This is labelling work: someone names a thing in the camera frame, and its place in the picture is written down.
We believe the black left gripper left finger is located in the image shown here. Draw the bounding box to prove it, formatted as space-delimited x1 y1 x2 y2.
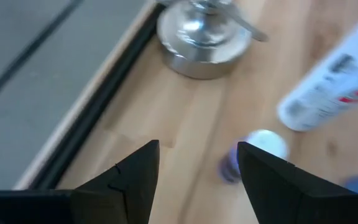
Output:
0 139 161 224

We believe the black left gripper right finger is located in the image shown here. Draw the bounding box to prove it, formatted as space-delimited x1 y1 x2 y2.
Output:
237 141 358 224

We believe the small purple paint bottle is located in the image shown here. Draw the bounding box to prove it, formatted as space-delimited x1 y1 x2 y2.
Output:
218 129 289 184

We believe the large white paint bottle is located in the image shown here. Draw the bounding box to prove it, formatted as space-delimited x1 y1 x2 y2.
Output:
277 14 358 132

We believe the silver table lamp white shade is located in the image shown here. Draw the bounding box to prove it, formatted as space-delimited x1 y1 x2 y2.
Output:
156 0 254 80

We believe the clear lamp cord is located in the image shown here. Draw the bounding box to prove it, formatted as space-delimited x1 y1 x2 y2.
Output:
222 4 269 43

